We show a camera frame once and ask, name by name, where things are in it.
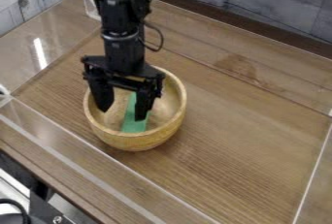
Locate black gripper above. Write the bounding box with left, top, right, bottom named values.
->
left=82, top=34, right=165, bottom=121

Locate green rectangular block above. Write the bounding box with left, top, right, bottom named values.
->
left=121, top=93, right=147, bottom=133

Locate wooden bowl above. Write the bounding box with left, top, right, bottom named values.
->
left=83, top=67, right=188, bottom=151

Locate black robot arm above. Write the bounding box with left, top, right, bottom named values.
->
left=82, top=0, right=165, bottom=121

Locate clear acrylic corner bracket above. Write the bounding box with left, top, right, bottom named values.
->
left=83, top=0, right=102, bottom=21

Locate clear acrylic tray wall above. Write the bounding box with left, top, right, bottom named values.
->
left=0, top=0, right=332, bottom=224

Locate black metal frame bracket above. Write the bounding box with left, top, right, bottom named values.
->
left=28, top=188, right=90, bottom=224

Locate black cable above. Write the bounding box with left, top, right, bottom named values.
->
left=0, top=198, right=34, bottom=224

